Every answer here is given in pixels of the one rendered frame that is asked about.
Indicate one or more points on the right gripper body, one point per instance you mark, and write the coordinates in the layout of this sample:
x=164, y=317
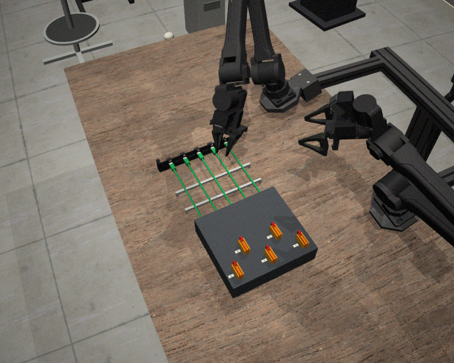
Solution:
x=235, y=132

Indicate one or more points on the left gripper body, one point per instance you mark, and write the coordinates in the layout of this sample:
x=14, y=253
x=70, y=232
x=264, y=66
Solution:
x=329, y=132

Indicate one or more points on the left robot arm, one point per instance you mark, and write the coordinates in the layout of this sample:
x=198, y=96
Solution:
x=412, y=186

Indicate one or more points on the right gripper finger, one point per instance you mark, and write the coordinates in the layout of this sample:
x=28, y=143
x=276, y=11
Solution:
x=231, y=142
x=217, y=139

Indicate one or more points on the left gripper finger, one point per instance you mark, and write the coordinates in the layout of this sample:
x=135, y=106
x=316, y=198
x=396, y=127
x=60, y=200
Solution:
x=317, y=137
x=324, y=109

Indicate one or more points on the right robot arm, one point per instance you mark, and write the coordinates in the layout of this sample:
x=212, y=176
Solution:
x=233, y=65

